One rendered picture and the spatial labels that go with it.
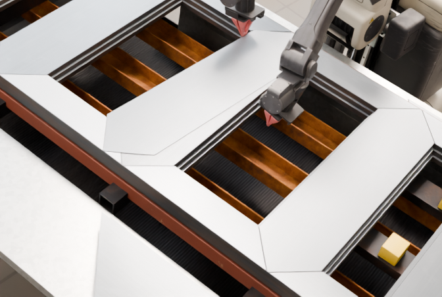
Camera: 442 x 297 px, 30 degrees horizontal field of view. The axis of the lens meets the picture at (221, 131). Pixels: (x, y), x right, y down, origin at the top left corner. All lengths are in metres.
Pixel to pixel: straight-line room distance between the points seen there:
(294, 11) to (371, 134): 1.83
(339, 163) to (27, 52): 0.89
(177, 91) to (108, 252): 0.51
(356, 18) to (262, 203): 0.71
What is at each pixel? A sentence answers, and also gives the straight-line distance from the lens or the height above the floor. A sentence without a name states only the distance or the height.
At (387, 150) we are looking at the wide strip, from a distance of 2.22.
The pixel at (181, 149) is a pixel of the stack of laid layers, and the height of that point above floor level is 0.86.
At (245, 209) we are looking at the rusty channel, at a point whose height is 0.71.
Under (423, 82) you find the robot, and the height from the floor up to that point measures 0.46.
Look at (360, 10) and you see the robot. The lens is 2.74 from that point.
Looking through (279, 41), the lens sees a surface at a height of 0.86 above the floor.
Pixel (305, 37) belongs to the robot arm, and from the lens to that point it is 1.97.
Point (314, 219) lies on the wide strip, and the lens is 2.01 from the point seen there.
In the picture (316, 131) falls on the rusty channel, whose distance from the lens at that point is 2.46.
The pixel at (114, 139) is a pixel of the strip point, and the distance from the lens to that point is 2.08.
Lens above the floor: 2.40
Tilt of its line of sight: 46 degrees down
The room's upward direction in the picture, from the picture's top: 12 degrees clockwise
